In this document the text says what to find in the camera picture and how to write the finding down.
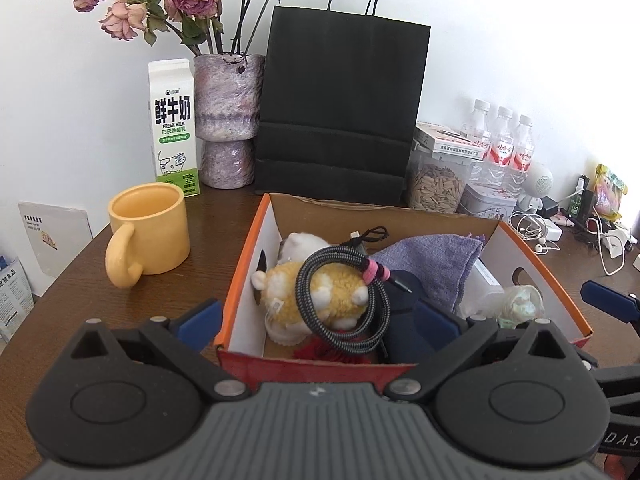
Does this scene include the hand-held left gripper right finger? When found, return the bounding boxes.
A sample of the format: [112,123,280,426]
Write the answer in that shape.
[389,299,577,398]

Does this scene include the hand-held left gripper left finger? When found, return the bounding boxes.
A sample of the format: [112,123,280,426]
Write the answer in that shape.
[59,298,252,398]

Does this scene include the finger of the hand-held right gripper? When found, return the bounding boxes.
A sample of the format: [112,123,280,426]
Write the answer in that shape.
[580,280,640,326]
[577,349,640,396]

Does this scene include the dark blue zip pouch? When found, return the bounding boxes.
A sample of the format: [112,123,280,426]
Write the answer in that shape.
[380,270,436,366]

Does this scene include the red cardboard box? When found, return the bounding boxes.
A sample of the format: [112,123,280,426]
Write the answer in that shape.
[214,192,594,393]

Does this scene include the translucent cotton swab container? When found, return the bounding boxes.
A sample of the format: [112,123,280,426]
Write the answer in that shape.
[457,257,506,318]

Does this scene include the purple fabric pouch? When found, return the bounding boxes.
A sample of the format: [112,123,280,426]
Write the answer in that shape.
[372,232,485,313]

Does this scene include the white yellow plush toy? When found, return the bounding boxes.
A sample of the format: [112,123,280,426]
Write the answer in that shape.
[250,231,371,346]

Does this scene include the black usb cable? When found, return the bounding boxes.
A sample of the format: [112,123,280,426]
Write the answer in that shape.
[340,226,390,256]

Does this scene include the braided cable with pink tie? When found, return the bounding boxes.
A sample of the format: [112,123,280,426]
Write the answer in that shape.
[295,247,413,353]

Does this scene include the yellow ceramic mug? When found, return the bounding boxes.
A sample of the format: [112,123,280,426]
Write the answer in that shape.
[104,183,192,289]

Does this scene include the black upright device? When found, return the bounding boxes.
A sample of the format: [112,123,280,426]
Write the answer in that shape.
[570,175,593,221]

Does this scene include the yellow pink snack packet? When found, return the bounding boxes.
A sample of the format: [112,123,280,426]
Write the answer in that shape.
[592,164,628,221]

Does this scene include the white printed tin box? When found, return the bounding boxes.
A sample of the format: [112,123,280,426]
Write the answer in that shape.
[459,182,518,221]

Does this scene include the white robot-shaped speaker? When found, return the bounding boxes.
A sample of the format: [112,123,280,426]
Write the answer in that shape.
[515,162,555,211]

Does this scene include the clear seed container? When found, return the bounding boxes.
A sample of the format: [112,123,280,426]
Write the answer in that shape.
[406,121,473,213]

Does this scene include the clear water bottle red label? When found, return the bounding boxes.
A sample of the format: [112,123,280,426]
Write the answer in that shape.
[507,114,536,196]
[460,99,493,186]
[485,106,516,191]

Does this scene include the blue printed box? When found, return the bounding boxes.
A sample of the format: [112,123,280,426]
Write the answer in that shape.
[0,255,36,343]

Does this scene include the white green milk carton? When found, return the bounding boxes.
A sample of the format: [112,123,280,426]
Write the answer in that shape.
[147,58,202,197]

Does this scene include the purple mottled vase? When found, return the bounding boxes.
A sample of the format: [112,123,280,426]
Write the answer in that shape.
[192,52,266,190]

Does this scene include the black paper bag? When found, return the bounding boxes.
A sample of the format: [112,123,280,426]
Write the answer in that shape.
[254,0,432,208]

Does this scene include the white wired earphones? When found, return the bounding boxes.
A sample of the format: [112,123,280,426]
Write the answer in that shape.
[510,210,561,253]

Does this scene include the white card on wall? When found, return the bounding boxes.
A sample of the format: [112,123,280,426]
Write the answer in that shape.
[17,201,93,278]

